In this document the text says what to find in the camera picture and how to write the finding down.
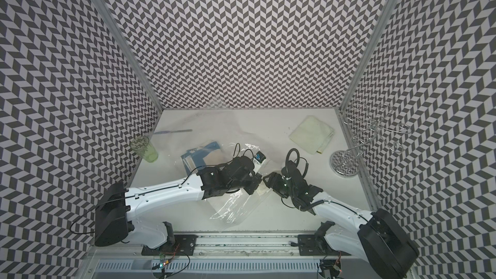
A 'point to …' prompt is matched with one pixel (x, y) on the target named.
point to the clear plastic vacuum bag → (235, 208)
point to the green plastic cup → (141, 144)
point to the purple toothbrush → (167, 132)
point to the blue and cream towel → (193, 158)
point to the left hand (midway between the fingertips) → (259, 179)
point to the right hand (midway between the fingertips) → (266, 185)
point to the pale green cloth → (312, 135)
